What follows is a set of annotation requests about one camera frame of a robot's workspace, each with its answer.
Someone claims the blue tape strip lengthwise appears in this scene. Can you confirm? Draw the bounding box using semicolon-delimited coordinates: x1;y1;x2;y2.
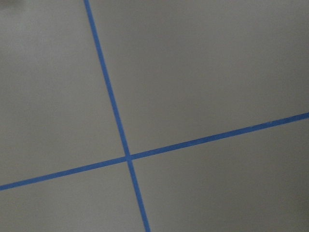
84;0;151;232

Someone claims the blue tape strip crosswise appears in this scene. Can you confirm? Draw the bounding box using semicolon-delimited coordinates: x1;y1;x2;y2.
0;113;309;191

